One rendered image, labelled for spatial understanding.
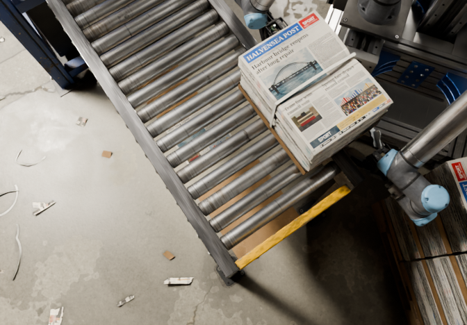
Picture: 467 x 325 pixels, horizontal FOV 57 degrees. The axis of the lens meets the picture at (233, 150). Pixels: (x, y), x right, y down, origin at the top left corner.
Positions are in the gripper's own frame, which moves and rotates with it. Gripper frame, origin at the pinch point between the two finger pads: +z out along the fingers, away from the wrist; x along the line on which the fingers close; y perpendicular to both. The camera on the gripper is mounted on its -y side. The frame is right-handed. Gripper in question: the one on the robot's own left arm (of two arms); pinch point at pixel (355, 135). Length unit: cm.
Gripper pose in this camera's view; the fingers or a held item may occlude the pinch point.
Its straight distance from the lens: 150.2
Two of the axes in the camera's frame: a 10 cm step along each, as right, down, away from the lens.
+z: -5.6, -7.9, 2.5
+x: -8.3, 5.4, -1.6
